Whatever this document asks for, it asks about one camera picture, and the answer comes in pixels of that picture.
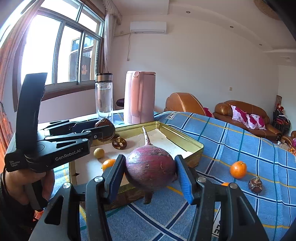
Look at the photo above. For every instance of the gold metal tin tray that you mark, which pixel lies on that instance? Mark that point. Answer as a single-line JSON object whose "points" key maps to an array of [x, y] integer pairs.
{"points": [[173, 141]]}

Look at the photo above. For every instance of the near brown leather chair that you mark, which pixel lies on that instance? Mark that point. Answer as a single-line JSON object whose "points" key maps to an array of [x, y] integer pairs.
{"points": [[186, 102]]}

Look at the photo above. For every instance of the blue plaid tablecloth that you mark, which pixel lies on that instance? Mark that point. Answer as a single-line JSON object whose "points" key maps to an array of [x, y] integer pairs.
{"points": [[169, 215]]}

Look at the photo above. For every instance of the stacked chairs with red items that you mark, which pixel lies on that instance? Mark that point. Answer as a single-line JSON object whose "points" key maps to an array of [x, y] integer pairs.
{"points": [[280, 120]]}

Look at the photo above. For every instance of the floral pillow right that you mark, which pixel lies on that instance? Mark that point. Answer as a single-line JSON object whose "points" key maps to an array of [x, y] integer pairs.
{"points": [[255, 122]]}

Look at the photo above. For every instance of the wrinkled brown passion fruit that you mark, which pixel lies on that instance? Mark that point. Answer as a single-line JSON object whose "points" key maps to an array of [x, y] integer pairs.
{"points": [[106, 128]]}

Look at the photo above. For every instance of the left hand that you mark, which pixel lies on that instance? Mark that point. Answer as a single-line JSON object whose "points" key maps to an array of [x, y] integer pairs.
{"points": [[17, 180]]}

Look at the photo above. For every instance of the orange tangerine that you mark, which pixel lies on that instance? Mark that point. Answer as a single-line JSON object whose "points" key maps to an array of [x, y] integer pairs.
{"points": [[238, 170], [224, 184], [108, 163]]}

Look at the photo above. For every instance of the brown dried fruit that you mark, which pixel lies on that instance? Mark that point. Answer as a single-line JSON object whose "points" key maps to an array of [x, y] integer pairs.
{"points": [[255, 185]]}

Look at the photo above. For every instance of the window with frame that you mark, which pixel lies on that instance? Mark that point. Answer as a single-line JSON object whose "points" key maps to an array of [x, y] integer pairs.
{"points": [[63, 39]]}

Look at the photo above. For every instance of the floral pillow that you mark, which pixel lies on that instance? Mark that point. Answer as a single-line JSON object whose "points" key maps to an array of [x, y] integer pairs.
{"points": [[255, 122], [239, 115]]}

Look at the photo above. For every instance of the white wall air conditioner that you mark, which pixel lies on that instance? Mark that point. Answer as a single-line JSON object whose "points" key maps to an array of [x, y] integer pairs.
{"points": [[149, 27]]}

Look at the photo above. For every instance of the brown leather three-seat sofa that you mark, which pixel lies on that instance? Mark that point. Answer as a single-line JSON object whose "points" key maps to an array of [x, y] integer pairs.
{"points": [[223, 112]]}

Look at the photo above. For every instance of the round ceiling lamp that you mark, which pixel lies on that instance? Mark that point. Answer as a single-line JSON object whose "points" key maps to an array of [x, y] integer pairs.
{"points": [[266, 9]]}

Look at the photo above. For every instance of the curtain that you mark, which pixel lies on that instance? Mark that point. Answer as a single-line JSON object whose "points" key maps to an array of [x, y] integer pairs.
{"points": [[113, 17]]}

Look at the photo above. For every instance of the pink electric kettle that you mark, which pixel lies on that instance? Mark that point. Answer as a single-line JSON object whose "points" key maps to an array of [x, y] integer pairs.
{"points": [[139, 97]]}

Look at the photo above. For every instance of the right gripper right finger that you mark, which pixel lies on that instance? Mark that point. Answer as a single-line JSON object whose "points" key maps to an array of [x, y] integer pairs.
{"points": [[202, 193]]}

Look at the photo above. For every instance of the small yellow fruit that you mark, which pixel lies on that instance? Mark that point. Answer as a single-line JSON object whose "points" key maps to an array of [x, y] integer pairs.
{"points": [[99, 153]]}

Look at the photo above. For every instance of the purple round radish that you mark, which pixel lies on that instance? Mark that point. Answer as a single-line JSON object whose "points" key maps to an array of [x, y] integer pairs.
{"points": [[150, 168]]}

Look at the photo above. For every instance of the floral pillow left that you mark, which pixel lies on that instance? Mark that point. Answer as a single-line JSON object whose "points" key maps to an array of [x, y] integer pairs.
{"points": [[239, 115]]}

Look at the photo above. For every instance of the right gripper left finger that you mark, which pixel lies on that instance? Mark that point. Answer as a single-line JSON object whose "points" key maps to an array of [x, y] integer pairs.
{"points": [[101, 191]]}

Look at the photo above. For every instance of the dark glossy passion fruit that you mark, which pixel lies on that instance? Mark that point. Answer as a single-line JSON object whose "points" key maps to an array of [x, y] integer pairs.
{"points": [[119, 143]]}

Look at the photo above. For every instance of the brown leather armchair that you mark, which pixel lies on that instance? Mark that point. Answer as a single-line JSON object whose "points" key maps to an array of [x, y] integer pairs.
{"points": [[289, 140]]}

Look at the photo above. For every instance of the clear glass water bottle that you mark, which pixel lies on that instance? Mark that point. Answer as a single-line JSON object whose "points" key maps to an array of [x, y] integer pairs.
{"points": [[104, 95]]}

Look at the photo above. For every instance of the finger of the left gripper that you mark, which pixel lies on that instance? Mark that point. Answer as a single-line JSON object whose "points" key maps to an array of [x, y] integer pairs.
{"points": [[72, 138], [64, 127]]}

